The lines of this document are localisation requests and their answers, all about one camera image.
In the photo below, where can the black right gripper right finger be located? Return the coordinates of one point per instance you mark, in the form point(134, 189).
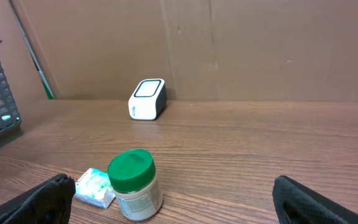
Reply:
point(297, 204)

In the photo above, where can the green lid beige jar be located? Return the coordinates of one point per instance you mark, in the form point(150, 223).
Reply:
point(133, 177)

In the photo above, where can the white barcode scanner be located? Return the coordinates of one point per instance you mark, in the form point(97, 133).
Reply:
point(148, 100)

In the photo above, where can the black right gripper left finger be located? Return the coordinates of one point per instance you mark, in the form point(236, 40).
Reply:
point(48, 203)

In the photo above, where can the teal Kleenex tissue pack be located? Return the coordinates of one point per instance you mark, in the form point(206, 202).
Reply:
point(94, 187)

